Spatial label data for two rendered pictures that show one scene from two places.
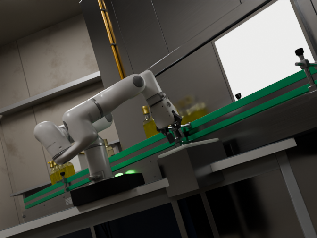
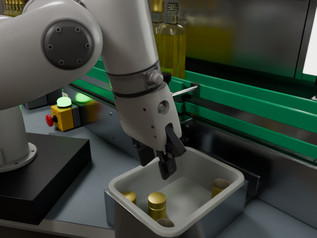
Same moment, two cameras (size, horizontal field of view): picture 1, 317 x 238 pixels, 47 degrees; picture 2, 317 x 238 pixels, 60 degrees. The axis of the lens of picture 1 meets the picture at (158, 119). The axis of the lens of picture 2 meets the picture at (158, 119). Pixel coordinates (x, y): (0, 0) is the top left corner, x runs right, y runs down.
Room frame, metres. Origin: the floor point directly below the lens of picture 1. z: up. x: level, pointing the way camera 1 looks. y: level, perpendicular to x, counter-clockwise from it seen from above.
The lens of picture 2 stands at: (1.06, -0.06, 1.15)
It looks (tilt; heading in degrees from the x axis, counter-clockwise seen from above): 24 degrees down; 2
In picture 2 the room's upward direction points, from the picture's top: straight up
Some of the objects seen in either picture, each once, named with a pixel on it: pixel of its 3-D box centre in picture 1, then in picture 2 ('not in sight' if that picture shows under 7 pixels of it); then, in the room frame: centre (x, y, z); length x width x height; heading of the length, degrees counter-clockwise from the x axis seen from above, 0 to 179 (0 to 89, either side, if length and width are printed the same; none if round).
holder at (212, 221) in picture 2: (196, 157); (186, 195); (1.51, -0.10, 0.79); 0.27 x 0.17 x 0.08; 135
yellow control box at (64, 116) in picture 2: not in sight; (65, 116); (1.90, 0.28, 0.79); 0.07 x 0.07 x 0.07; 45
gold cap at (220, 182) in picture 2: not in sight; (220, 192); (1.52, -0.17, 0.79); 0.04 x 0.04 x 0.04
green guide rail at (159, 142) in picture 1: (79, 179); (25, 53); (2.27, 0.58, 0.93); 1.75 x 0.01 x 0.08; 45
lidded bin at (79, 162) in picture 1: (70, 166); not in sight; (4.59, 1.23, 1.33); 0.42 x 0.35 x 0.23; 81
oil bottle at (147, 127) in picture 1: (153, 137); not in sight; (1.94, 0.05, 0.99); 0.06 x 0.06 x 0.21; 45
